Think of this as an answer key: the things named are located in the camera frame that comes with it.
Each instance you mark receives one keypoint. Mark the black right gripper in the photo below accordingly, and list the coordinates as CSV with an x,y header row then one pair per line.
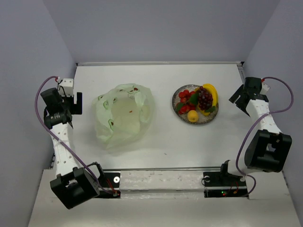
x,y
240,92

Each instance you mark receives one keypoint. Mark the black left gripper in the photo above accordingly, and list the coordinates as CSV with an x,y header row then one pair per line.
x,y
75,109

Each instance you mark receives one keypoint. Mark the yellow fake banana bunch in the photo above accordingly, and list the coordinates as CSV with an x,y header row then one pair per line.
x,y
213,91

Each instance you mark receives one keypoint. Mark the dark red fake cherries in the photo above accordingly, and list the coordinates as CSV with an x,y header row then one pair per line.
x,y
205,99

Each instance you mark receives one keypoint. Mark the green printed plastic bag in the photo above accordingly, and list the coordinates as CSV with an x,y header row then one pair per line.
x,y
123,114

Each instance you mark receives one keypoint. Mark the red fake fruit bunch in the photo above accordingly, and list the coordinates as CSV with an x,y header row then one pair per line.
x,y
185,105

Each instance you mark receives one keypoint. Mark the yellow fake lemon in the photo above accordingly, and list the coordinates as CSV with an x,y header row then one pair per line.
x,y
192,116

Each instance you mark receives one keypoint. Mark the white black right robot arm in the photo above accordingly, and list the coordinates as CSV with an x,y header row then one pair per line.
x,y
269,147

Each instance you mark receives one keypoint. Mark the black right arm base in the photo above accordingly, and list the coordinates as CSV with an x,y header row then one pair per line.
x,y
218,186

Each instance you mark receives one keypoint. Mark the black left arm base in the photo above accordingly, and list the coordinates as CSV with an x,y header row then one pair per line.
x,y
111,184

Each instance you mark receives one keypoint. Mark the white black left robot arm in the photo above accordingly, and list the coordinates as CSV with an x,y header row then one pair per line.
x,y
75,183

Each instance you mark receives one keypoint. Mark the speckled grey round plate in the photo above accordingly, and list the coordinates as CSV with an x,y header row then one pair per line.
x,y
203,119

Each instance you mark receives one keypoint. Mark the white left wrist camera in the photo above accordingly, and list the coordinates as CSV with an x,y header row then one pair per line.
x,y
65,87

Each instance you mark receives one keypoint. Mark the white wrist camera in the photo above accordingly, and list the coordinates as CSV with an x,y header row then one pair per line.
x,y
265,87
65,87

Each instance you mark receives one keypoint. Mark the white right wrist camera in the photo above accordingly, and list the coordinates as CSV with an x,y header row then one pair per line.
x,y
265,87

